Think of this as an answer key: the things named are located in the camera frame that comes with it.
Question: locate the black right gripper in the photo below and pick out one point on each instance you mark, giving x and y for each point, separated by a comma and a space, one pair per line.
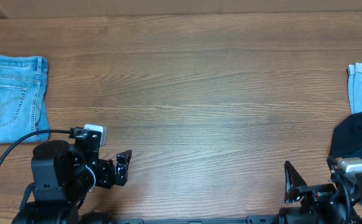
307, 190

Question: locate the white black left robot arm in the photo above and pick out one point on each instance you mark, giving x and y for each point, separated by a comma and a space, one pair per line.
63, 175

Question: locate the blue denim jeans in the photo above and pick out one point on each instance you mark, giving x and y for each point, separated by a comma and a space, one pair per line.
23, 84

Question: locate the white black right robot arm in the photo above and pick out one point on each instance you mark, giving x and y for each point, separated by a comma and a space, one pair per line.
295, 215

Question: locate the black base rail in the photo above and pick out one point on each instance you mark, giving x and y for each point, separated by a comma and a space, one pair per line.
250, 219

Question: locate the black garment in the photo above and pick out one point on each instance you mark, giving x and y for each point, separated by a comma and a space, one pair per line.
347, 136

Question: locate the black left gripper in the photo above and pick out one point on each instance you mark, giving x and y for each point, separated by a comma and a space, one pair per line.
114, 173

